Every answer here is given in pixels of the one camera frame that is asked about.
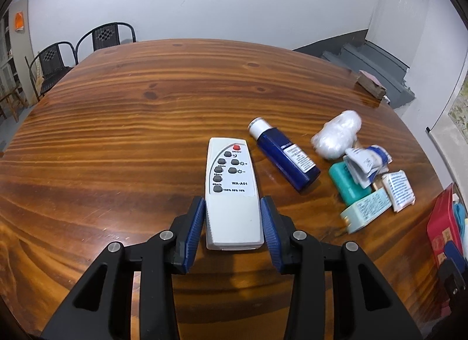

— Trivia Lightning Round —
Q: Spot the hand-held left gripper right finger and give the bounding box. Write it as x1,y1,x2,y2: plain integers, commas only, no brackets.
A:
260,195,423,340

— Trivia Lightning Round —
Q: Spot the white sachet packet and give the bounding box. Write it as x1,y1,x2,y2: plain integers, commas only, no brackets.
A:
381,170,416,213

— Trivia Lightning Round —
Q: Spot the white remote control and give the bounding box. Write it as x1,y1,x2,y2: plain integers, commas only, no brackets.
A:
205,137,264,251

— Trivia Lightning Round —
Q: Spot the black metal chair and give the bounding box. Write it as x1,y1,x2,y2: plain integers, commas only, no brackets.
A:
30,41,78,97
75,22,137,66

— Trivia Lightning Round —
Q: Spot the grey staircase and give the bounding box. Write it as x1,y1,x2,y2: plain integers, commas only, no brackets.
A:
292,27,417,108

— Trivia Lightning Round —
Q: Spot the light teal printed box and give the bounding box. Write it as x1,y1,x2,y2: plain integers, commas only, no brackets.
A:
340,189,393,234

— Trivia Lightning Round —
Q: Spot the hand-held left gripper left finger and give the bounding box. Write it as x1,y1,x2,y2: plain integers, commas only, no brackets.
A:
40,195,205,340

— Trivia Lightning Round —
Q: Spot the beige cabinet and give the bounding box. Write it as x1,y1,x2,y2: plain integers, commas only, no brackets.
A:
0,0,35,107

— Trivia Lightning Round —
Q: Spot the white plastic wad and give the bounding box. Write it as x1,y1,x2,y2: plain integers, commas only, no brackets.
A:
311,110,362,160

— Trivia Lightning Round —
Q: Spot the white blue packet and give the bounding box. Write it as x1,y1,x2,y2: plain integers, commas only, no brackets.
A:
344,144,393,187

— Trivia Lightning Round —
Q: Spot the dark blue bottle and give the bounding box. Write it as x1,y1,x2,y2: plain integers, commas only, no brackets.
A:
248,117,321,192

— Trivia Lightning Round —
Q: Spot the red tin box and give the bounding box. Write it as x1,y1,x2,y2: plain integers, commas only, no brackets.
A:
427,182,468,291

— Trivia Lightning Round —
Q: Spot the white door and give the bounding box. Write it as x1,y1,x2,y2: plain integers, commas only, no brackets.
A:
366,0,430,46

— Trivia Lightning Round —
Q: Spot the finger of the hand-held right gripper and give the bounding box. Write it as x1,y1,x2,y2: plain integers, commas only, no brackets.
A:
438,242,468,302

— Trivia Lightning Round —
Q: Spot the light blue packet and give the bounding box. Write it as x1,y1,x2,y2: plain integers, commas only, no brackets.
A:
452,201,468,224

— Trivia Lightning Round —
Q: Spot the wooden stool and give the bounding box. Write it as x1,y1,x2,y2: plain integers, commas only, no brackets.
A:
0,84,29,123

